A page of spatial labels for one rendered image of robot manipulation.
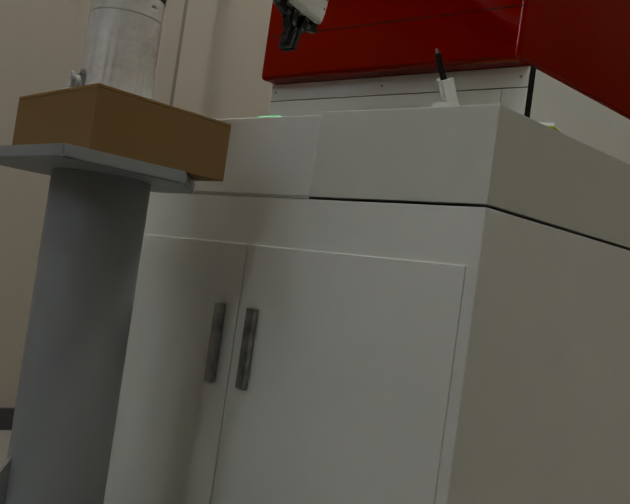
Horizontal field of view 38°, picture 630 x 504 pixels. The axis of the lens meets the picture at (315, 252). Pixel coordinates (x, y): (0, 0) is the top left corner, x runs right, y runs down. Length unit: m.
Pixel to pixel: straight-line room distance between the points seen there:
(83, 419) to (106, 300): 0.19
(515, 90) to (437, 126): 0.72
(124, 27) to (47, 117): 0.19
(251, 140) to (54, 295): 0.46
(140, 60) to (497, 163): 0.59
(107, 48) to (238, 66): 2.64
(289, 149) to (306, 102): 0.91
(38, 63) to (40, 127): 2.12
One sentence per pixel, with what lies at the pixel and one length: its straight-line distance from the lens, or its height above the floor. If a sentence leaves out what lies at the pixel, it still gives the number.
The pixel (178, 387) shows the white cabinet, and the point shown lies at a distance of 1.74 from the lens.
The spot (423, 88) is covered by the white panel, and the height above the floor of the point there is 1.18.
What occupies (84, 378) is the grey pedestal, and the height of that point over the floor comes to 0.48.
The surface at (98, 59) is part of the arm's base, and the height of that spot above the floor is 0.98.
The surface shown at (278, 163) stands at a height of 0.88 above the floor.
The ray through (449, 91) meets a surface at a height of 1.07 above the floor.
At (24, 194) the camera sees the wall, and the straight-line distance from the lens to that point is 3.58.
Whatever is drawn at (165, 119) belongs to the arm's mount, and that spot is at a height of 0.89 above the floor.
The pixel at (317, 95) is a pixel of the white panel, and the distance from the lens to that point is 2.48.
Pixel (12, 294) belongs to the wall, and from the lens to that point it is 3.58.
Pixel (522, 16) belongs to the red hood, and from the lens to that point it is 2.10.
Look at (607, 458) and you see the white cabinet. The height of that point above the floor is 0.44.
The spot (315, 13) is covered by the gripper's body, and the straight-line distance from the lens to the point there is 1.76.
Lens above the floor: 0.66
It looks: 3 degrees up
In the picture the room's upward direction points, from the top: 8 degrees clockwise
